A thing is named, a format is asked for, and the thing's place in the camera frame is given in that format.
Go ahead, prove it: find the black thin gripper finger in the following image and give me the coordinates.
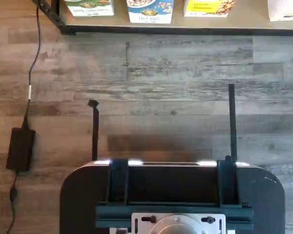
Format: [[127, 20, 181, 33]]
[[217, 84, 239, 205], [87, 99, 129, 205]]

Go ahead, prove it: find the blue white flax oatmeal box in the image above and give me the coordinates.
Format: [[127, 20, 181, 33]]
[[126, 0, 174, 24]]

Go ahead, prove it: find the white and yellow granola box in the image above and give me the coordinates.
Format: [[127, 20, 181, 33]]
[[184, 0, 236, 18]]

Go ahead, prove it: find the white carton box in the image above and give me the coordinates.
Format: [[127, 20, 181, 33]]
[[267, 0, 293, 22]]

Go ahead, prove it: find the green apple cinnamon oatmeal box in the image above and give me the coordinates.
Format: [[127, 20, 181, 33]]
[[64, 0, 115, 17]]

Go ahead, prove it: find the black power adapter brick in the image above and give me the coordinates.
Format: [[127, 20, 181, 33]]
[[6, 127, 37, 173]]

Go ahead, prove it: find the silver metal mounting plate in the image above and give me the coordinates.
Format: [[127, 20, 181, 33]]
[[131, 213, 227, 234]]

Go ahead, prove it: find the black metal shelving rack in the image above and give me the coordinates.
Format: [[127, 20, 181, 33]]
[[31, 0, 293, 37]]

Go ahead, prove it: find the black cable with white label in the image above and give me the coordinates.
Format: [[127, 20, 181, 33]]
[[21, 6, 43, 130]]

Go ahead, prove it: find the black cable with ferrite bead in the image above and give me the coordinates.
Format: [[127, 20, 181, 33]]
[[5, 170, 20, 234]]

